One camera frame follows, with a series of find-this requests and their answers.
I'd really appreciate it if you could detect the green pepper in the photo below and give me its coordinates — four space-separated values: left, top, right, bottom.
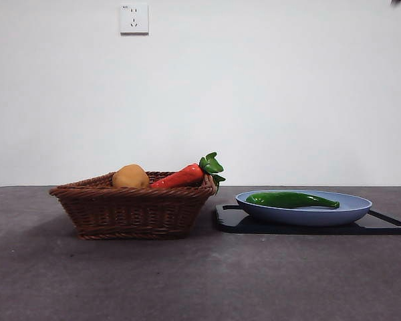
245 191 340 210

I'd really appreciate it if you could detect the blue round plate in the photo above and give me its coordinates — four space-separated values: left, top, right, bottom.
235 190 373 227

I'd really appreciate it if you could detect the orange carrot with green leaves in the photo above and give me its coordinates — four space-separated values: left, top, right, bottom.
149 152 226 197

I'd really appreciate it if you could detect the brown potato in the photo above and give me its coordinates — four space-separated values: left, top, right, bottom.
112 163 150 189

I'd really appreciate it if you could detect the brown wicker basket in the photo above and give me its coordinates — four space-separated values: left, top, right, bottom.
48 171 219 241

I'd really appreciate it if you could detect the black flat tray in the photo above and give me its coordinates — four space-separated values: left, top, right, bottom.
215 203 401 235

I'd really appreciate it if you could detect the white wall socket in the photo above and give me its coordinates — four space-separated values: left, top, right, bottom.
120 3 149 35

